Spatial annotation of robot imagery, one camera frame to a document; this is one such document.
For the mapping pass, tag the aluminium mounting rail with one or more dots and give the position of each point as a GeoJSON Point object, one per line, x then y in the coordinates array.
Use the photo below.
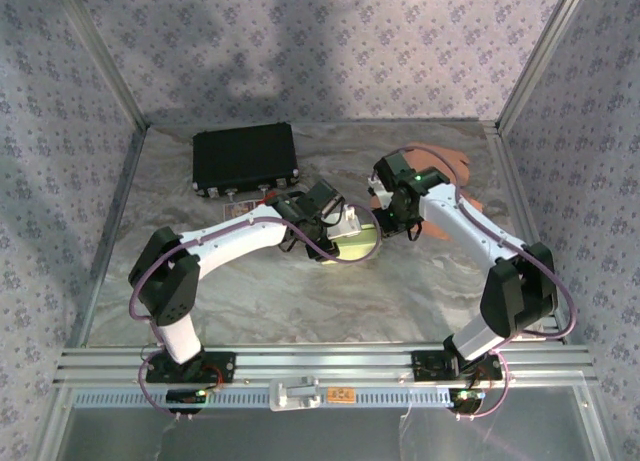
{"type": "Point", "coordinates": [325, 361]}

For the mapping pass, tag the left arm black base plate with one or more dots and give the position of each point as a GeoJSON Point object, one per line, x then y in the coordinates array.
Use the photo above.
{"type": "Point", "coordinates": [225, 366]}

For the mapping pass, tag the white plastic clamp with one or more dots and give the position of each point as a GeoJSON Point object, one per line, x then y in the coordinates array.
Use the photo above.
{"type": "Point", "coordinates": [295, 393]}

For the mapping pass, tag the orange label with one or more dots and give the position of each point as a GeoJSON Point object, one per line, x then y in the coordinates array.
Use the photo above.
{"type": "Point", "coordinates": [341, 394]}

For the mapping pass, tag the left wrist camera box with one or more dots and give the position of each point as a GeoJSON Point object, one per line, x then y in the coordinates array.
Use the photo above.
{"type": "Point", "coordinates": [347, 223]}

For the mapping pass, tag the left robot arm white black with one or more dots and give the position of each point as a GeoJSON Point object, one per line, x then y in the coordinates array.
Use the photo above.
{"type": "Point", "coordinates": [235, 236]}

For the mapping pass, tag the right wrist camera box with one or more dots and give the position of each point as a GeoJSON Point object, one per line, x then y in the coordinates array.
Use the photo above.
{"type": "Point", "coordinates": [379, 191]}

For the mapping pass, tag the grey metal base panel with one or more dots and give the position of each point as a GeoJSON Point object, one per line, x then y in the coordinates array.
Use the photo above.
{"type": "Point", "coordinates": [320, 436]}

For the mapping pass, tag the brown cardboard box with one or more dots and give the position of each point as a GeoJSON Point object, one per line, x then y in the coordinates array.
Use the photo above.
{"type": "Point", "coordinates": [462, 173]}

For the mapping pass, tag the aluminium frame post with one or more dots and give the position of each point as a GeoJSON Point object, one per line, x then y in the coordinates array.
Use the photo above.
{"type": "Point", "coordinates": [542, 51]}
{"type": "Point", "coordinates": [101, 51]}

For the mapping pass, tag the aluminium side rail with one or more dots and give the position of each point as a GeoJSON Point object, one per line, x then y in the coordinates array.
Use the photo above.
{"type": "Point", "coordinates": [120, 206]}
{"type": "Point", "coordinates": [506, 171]}

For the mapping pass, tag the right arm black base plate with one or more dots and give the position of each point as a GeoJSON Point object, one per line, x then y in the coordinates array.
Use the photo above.
{"type": "Point", "coordinates": [425, 366]}

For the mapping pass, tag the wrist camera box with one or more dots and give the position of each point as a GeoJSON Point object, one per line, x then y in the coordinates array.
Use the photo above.
{"type": "Point", "coordinates": [379, 191]}
{"type": "Point", "coordinates": [347, 223]}

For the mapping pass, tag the black hard case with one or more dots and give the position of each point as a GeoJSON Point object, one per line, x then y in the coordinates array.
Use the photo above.
{"type": "Point", "coordinates": [240, 156]}

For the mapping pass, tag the light green box lid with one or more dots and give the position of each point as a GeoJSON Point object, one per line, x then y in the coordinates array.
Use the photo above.
{"type": "Point", "coordinates": [357, 248]}

